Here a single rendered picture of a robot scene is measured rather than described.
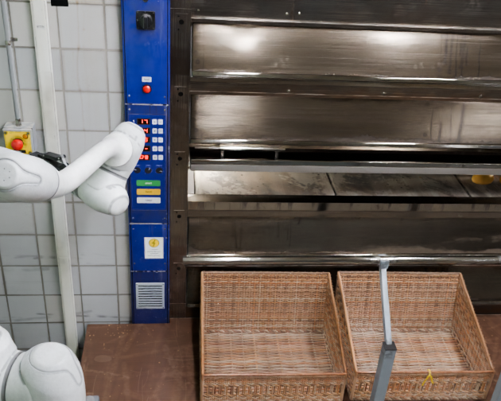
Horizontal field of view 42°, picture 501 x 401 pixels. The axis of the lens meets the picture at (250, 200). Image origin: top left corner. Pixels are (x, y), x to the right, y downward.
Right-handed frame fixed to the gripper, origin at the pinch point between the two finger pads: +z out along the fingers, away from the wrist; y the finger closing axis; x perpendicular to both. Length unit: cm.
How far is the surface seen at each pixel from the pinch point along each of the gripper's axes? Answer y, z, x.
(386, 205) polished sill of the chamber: 29, -79, 107
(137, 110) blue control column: -11.2, -11.0, 34.5
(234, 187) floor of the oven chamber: 28, -27, 71
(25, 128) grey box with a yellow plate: -4.8, 14.4, 5.0
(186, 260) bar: 29, -48, 23
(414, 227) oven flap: 41, -89, 118
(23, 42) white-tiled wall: -33.8, 17.7, 10.0
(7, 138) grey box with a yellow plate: -1.4, 17.9, -0.5
